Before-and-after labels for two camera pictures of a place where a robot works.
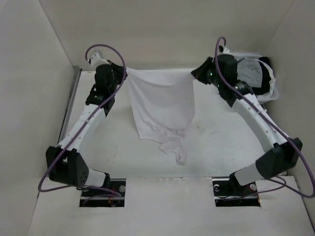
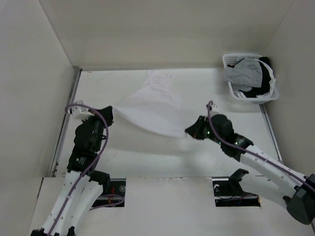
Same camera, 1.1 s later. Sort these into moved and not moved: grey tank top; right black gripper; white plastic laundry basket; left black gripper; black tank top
Moved: right black gripper; left black gripper
Not moved: grey tank top; black tank top; white plastic laundry basket
